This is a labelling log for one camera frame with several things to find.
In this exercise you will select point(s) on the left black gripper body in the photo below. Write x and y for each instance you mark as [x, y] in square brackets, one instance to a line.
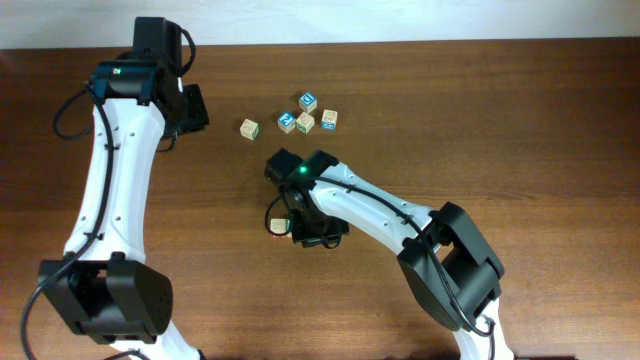
[195, 115]

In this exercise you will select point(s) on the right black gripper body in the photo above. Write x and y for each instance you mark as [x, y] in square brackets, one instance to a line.
[310, 227]

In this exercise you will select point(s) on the wooden block red side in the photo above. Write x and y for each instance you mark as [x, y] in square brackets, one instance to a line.
[280, 227]

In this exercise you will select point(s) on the wooden block green side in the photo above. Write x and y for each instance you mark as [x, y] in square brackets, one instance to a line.
[249, 129]

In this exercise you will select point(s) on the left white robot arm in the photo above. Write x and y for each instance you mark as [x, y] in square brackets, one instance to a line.
[102, 287]

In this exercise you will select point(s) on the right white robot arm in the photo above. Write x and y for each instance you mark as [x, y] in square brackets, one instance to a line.
[451, 269]

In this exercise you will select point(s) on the plain wooden block centre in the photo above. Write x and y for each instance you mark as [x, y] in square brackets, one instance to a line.
[305, 122]

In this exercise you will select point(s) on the blue letter block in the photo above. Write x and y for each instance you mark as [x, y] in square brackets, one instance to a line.
[286, 122]

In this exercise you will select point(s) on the wooden block blue base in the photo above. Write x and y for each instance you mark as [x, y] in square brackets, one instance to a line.
[329, 119]

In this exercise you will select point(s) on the blue C block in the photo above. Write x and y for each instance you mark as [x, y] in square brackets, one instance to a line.
[308, 102]

